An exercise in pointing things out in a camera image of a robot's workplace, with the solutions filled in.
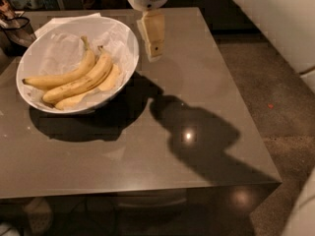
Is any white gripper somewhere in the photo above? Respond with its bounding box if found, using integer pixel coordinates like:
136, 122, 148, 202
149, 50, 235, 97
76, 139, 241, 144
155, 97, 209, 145
127, 0, 167, 62

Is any yellow banana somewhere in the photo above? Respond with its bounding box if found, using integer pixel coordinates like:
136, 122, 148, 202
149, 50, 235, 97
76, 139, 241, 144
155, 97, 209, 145
42, 45, 112, 104
22, 35, 95, 90
55, 64, 121, 110

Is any white bowl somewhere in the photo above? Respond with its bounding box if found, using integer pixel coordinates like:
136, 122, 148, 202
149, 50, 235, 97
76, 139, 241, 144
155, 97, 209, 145
15, 16, 140, 115

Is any white paper sheet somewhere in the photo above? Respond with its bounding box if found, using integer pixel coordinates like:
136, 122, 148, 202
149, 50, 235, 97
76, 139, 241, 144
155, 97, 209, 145
34, 13, 101, 38

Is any dark wire basket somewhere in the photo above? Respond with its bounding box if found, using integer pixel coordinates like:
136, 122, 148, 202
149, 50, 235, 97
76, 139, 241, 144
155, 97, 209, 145
0, 17, 36, 56

